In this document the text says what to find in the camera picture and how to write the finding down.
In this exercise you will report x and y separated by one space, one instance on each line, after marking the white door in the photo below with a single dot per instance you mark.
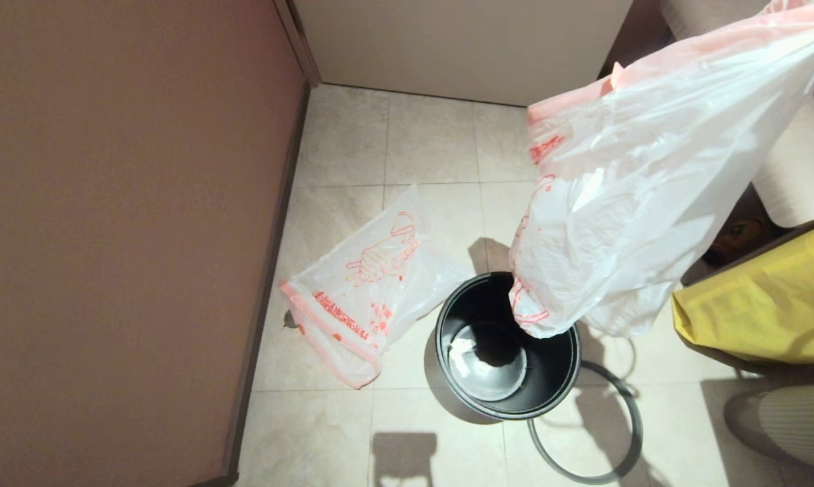
461 47

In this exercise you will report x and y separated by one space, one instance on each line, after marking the small metal floor doorstop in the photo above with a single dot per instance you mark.
290 320

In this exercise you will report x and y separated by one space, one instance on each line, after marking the white red-printed trash bag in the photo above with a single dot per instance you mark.
650 169
353 291

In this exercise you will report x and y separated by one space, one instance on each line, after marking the yellow nonwoven bag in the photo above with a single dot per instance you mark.
765 311

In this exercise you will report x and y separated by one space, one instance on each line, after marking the black round trash bin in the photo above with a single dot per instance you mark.
549 325

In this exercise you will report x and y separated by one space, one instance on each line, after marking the grey ribbed cushion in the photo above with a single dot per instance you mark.
792 426

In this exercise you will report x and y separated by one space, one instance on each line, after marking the white paper scrap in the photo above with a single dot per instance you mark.
461 350

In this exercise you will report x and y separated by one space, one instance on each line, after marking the light woodgrain table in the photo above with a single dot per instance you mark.
806 176

